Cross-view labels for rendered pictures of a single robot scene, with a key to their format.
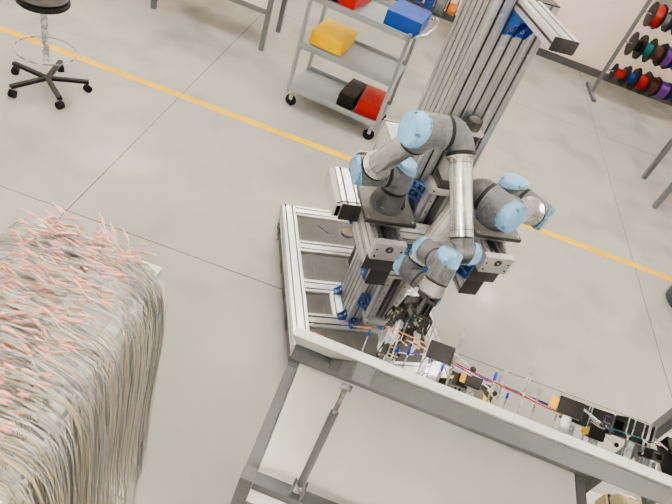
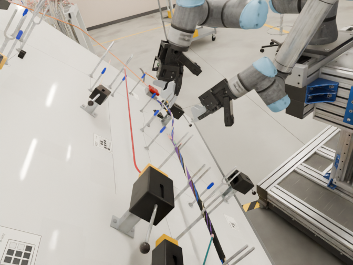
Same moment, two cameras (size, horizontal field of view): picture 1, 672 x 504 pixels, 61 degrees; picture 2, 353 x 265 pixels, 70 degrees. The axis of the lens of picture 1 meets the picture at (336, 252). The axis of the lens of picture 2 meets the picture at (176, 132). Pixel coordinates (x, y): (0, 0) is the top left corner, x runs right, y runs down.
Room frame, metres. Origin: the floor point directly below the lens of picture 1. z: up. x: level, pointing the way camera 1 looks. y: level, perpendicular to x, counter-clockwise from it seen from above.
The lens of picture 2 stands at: (1.16, -1.09, 1.60)
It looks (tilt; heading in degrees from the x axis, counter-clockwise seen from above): 36 degrees down; 84
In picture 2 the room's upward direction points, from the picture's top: 14 degrees counter-clockwise
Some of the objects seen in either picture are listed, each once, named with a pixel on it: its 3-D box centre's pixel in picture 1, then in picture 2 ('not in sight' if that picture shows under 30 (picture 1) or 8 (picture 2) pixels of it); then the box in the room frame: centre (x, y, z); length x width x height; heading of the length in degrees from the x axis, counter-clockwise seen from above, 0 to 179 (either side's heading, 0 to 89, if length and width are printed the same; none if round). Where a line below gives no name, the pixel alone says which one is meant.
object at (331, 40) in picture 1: (360, 60); not in sight; (4.69, 0.40, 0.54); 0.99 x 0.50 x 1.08; 85
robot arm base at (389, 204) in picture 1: (390, 195); (319, 27); (1.97, -0.12, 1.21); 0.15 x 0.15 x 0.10
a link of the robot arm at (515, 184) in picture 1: (510, 191); not in sight; (2.15, -0.59, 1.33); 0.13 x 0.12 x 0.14; 58
